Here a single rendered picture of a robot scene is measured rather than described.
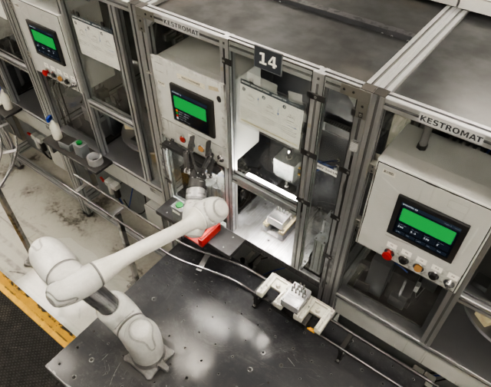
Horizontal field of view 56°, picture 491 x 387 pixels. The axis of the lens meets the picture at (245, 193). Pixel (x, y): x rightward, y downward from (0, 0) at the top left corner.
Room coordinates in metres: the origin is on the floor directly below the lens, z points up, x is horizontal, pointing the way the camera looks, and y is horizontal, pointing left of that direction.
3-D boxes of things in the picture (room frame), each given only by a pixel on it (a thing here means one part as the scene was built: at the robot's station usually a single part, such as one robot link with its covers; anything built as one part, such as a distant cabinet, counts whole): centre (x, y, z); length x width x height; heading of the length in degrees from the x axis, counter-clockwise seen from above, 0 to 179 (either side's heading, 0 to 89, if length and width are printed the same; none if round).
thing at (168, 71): (1.85, 0.19, 1.60); 0.42 x 0.29 x 0.46; 53
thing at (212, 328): (0.95, 0.05, 0.66); 1.50 x 1.06 x 0.04; 53
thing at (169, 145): (1.74, 0.27, 1.37); 0.36 x 0.04 x 0.04; 53
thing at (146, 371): (1.02, 0.46, 0.71); 0.22 x 0.18 x 0.06; 53
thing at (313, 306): (1.22, -0.24, 0.84); 0.36 x 0.14 x 0.10; 53
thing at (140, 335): (1.03, 0.48, 0.85); 0.18 x 0.16 x 0.22; 44
